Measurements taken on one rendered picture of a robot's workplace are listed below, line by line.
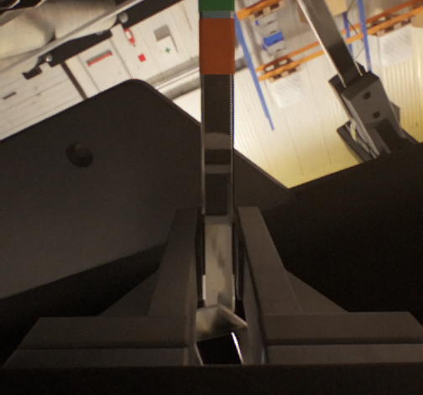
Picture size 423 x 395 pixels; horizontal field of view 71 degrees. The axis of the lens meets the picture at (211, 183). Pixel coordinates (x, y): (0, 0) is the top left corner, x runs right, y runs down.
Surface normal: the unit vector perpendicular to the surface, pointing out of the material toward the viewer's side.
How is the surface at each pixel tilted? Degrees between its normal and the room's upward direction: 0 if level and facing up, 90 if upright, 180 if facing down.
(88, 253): 90
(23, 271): 90
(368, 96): 76
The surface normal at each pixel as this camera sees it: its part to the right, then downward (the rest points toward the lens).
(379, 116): 0.18, 0.67
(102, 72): 0.01, 0.52
